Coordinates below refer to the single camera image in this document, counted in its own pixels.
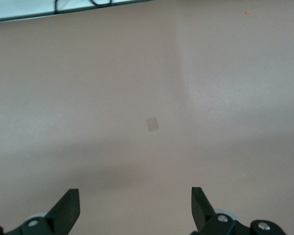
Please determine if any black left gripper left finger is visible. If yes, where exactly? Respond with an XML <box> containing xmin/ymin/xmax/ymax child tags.
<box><xmin>4</xmin><ymin>188</ymin><xmax>80</xmax><ymax>235</ymax></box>

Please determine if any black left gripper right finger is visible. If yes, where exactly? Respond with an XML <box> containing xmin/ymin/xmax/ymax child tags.
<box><xmin>191</xmin><ymin>187</ymin><xmax>288</xmax><ymax>235</ymax></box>

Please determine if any black coiled cable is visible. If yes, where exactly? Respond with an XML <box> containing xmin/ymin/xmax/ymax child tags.
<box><xmin>53</xmin><ymin>0</ymin><xmax>114</xmax><ymax>12</ymax></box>

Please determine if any brown tape patch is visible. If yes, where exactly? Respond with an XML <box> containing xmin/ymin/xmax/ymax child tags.
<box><xmin>146</xmin><ymin>117</ymin><xmax>161</xmax><ymax>133</ymax></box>

